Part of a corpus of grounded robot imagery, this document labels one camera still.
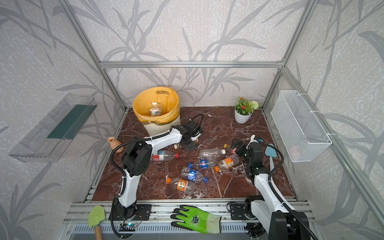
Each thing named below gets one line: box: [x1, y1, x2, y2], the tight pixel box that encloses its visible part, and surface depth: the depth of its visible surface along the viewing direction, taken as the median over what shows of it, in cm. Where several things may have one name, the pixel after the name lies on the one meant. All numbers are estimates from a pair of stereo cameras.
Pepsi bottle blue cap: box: [188, 158, 217, 170], surface depth 88 cm
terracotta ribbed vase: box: [107, 136, 124, 153], surface depth 91 cm
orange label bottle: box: [214, 155, 240, 173], surface depth 88 cm
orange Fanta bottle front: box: [165, 175, 196, 194], surface depth 82 cm
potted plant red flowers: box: [234, 96, 260, 124], surface depth 104 cm
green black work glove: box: [170, 205, 222, 234], surface depth 72 cm
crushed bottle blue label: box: [180, 166, 209, 184], surface depth 84 cm
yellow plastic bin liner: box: [133, 87, 181, 125], surface depth 95 cm
